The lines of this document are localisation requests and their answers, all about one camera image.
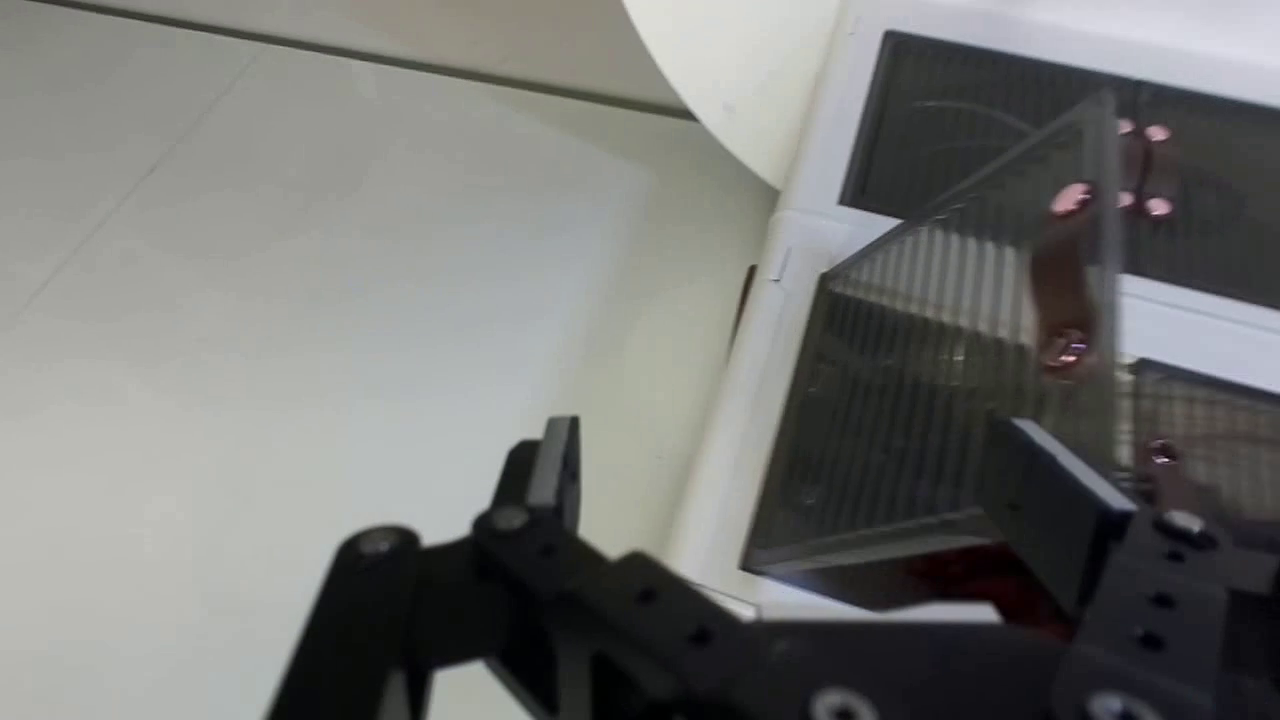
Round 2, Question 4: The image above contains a smoked ribbed lowest shelf door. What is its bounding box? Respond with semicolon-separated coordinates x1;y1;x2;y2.
1140;76;1280;293
837;33;1149;271

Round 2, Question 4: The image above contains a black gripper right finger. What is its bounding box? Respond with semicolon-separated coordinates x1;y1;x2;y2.
980;418;1237;671

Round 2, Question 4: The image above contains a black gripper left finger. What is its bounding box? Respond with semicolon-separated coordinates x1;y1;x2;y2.
471;411;754;671

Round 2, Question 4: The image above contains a white stacked shelf cabinet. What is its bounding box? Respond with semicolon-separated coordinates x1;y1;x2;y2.
666;0;1280;631

